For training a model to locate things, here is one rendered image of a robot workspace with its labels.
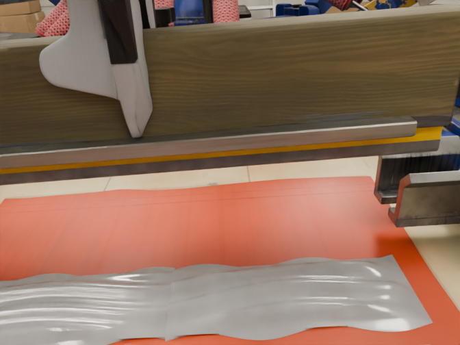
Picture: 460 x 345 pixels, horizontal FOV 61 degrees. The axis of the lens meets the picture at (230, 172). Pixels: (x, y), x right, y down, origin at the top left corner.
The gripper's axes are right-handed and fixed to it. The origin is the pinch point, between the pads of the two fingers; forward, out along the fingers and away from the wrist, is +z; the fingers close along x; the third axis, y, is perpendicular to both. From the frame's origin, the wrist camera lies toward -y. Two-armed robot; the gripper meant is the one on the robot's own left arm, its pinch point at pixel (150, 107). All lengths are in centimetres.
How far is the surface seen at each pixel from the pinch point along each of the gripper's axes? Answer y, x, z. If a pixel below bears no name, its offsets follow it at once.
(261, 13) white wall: -49, -415, 40
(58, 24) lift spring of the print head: 29, -62, 1
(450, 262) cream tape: -22.4, 2.4, 13.4
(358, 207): -17.8, -6.2, 13.5
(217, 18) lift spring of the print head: -5, -51, 0
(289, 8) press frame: -27, -104, 5
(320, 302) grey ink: -11.0, 6.4, 12.8
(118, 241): 5.4, -3.1, 13.6
